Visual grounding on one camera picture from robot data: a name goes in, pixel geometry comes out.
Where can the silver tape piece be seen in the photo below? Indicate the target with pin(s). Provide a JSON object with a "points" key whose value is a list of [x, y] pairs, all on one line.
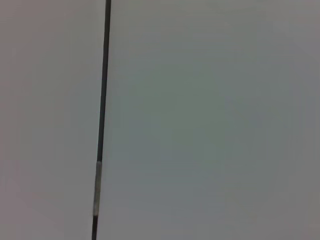
{"points": [[97, 187]]}

